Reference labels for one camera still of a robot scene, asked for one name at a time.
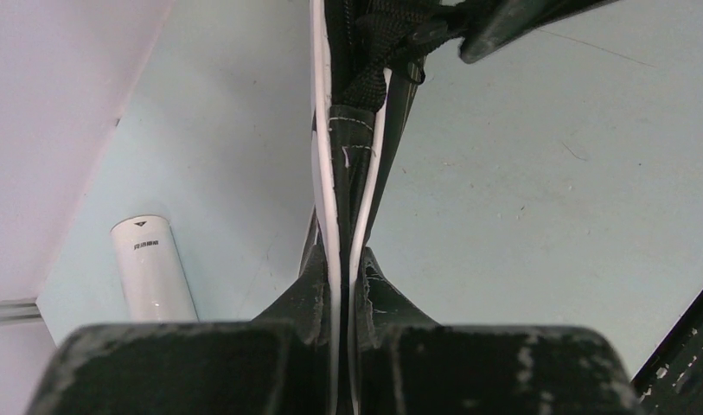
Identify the black racket bag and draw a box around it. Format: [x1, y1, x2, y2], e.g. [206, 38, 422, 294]
[297, 0, 467, 415]

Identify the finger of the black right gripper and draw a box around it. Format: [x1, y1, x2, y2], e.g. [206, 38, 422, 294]
[458, 0, 609, 64]

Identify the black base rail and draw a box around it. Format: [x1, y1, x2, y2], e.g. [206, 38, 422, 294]
[632, 290, 703, 415]

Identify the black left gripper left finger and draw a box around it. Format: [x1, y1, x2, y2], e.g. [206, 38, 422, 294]
[28, 245, 330, 414]

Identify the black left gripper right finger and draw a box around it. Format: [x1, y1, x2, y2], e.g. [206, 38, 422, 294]
[355, 250, 642, 414]

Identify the white shuttlecock tube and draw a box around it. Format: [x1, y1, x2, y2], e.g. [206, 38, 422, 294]
[110, 215, 198, 322]

